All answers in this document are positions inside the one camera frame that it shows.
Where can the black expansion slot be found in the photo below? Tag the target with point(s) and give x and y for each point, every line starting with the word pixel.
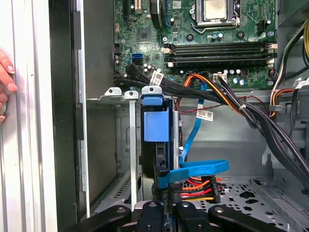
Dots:
pixel 126 9

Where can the CPU socket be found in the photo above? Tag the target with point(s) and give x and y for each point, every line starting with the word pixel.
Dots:
pixel 199 12

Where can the hard disk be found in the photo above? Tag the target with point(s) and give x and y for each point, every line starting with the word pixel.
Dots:
pixel 155 125

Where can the grey power supply unit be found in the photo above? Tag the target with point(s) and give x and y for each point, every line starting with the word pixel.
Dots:
pixel 294 9

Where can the green motherboard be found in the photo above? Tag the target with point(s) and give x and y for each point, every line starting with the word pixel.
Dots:
pixel 154 52

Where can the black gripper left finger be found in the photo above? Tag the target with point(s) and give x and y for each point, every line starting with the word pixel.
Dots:
pixel 152 217

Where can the person's hand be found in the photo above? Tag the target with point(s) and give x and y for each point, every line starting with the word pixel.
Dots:
pixel 7 82

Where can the black open PC case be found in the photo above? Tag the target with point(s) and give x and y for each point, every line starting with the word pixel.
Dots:
pixel 61 96

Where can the black RAM slot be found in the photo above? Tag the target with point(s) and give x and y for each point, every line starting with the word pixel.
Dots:
pixel 217 58
pixel 217 45
pixel 217 50
pixel 217 63

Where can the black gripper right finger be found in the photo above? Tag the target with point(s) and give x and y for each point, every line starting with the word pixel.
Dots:
pixel 190 217

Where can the silver CPU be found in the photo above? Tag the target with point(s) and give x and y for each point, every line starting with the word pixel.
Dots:
pixel 214 9

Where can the metal disk bay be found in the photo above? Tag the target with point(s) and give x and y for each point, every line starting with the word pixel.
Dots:
pixel 133 145

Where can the white expansion slot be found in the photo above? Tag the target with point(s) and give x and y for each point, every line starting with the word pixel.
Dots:
pixel 138 6

